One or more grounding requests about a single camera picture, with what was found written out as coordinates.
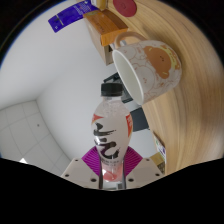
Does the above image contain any clear black-capped drink bottle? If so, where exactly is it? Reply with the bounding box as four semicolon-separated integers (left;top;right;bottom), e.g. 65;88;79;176
91;82;134;183

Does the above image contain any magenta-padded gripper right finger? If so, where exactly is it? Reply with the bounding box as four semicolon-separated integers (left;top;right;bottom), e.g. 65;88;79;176
121;146;165;190

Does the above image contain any white cartoon-print mug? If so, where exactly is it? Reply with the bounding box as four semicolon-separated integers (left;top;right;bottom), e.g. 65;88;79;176
111;31;184;106

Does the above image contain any purple foil pouch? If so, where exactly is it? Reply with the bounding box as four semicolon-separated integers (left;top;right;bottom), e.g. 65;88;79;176
47;3;95;34

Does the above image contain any small orange cardboard box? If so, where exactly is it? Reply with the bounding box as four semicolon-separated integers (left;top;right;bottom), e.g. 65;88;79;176
82;8;130;48

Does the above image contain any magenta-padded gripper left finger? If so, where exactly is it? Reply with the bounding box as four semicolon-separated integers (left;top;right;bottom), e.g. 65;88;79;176
60;146;102;190

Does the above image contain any flat round red coaster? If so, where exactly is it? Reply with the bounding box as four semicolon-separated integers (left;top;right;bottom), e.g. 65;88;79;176
112;0;138;18

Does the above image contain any small white-green packet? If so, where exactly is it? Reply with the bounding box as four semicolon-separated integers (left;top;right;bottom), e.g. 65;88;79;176
152;131;167;158

